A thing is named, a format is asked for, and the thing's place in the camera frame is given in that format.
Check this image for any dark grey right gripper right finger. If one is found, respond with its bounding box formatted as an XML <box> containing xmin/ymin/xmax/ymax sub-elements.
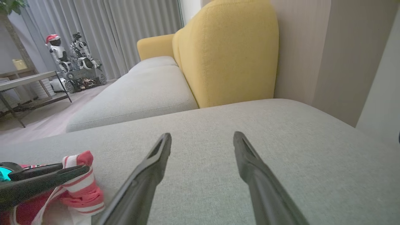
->
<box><xmin>233</xmin><ymin>131</ymin><xmax>310</xmax><ymax>225</ymax></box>

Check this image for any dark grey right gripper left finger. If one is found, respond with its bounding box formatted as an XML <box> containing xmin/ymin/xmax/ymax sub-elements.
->
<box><xmin>92</xmin><ymin>133</ymin><xmax>172</xmax><ymax>225</ymax></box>

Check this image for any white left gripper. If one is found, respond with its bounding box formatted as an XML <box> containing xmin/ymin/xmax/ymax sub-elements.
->
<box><xmin>0</xmin><ymin>162</ymin><xmax>91</xmax><ymax>211</ymax></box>

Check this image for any red shirt with striped trim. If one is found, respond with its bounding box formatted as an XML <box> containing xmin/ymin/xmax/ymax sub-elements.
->
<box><xmin>0</xmin><ymin>151</ymin><xmax>105</xmax><ymax>225</ymax></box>

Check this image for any large grey sofa chaise seat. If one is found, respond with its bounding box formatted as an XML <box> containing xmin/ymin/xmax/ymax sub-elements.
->
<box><xmin>0</xmin><ymin>98</ymin><xmax>400</xmax><ymax>225</ymax></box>

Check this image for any small white floor appliance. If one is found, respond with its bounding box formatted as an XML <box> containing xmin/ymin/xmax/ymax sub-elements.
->
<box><xmin>49</xmin><ymin>78</ymin><xmax>67</xmax><ymax>93</ymax></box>

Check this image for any grey side table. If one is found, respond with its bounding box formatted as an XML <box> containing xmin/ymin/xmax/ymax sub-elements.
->
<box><xmin>0</xmin><ymin>70</ymin><xmax>73</xmax><ymax>128</ymax></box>

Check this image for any pale yellow jar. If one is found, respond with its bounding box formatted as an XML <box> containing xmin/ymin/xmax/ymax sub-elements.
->
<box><xmin>12</xmin><ymin>59</ymin><xmax>28</xmax><ymax>71</ymax></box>

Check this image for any white robot with santa hat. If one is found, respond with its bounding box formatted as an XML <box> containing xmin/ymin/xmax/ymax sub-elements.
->
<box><xmin>45</xmin><ymin>34</ymin><xmax>74</xmax><ymax>73</ymax></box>

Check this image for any white and black humanoid robot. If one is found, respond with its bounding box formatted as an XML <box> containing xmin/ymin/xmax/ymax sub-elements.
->
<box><xmin>69</xmin><ymin>31</ymin><xmax>102</xmax><ymax>71</ymax></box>

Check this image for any yellow sofa armrest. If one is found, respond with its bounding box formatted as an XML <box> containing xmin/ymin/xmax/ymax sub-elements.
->
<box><xmin>137</xmin><ymin>34</ymin><xmax>175</xmax><ymax>61</ymax></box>

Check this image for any yellow sofa back cushion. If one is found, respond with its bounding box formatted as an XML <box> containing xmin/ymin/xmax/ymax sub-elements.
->
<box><xmin>172</xmin><ymin>27</ymin><xmax>187</xmax><ymax>72</ymax></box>
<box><xmin>177</xmin><ymin>0</ymin><xmax>279</xmax><ymax>108</ymax></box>

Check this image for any grey pleated curtain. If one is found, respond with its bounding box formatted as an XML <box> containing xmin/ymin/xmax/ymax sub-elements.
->
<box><xmin>23</xmin><ymin>0</ymin><xmax>183</xmax><ymax>80</ymax></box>

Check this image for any green potted plant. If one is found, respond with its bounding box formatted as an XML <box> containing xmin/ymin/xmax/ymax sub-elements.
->
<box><xmin>0</xmin><ymin>0</ymin><xmax>29</xmax><ymax>16</ymax></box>

